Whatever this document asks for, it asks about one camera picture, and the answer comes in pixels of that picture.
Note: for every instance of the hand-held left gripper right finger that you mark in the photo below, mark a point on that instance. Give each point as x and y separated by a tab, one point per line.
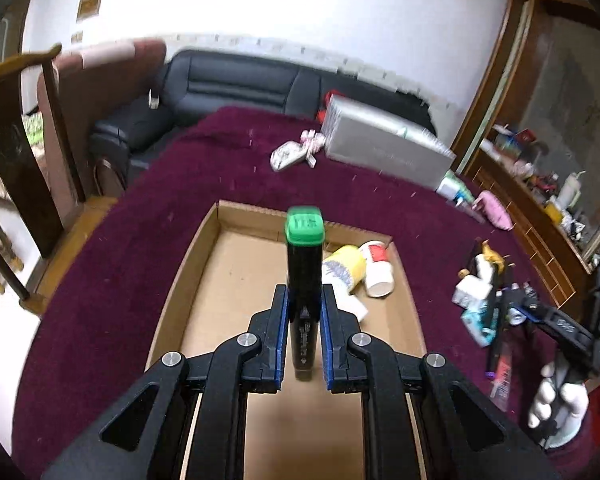
328	335

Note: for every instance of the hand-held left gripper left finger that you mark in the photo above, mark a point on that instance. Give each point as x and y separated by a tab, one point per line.
279	335

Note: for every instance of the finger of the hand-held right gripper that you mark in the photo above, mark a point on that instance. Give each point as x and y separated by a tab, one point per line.
522	310

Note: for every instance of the black marker with green cap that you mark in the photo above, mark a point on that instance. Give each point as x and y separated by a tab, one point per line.
302	270

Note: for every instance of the shallow cardboard box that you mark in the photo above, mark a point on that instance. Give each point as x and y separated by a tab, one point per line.
240	270

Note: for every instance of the person's right forearm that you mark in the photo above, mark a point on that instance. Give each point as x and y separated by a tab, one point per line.
585	455

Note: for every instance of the person's right hand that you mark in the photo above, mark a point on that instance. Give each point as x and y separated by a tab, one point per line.
565	400

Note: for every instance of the white paper card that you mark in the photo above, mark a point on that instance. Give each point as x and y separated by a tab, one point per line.
352	307

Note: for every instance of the teal packet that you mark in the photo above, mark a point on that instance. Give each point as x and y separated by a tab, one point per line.
477	327

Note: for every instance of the white plastic bottle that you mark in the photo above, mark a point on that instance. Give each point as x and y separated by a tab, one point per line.
472	287

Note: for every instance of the black and gold snack bag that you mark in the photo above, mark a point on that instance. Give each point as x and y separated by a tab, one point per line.
487	255

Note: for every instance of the red pen packet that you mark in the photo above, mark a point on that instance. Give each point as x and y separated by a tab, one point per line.
502	375

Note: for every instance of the yellow paper cup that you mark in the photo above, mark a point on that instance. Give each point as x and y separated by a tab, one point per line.
345	265

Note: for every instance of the white paper cup red print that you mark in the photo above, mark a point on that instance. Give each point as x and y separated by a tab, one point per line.
378	272

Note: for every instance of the wooden sideboard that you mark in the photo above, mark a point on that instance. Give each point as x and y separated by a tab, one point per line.
530	210

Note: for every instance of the pink cloth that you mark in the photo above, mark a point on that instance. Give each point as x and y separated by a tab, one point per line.
495	210

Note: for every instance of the white squeeze bottle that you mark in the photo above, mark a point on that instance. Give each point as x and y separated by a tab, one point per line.
570	192

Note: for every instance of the white and green tube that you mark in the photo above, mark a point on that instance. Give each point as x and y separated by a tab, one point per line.
452	186

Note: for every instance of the maroon tablecloth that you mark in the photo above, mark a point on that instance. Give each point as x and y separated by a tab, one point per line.
130	260

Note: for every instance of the large grey box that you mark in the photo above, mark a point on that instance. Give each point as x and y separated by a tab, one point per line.
380	150

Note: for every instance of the pink and white wrapper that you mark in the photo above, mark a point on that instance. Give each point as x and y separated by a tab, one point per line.
312	142

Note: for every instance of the black leather sofa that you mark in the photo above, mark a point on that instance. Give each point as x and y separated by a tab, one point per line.
230	85

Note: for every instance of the wooden chair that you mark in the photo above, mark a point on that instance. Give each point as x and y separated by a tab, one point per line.
20	160

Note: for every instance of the wooden door frame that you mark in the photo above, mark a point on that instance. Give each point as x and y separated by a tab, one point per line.
510	60

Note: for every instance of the small gold wall picture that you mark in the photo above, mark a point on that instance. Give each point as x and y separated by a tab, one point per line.
90	4

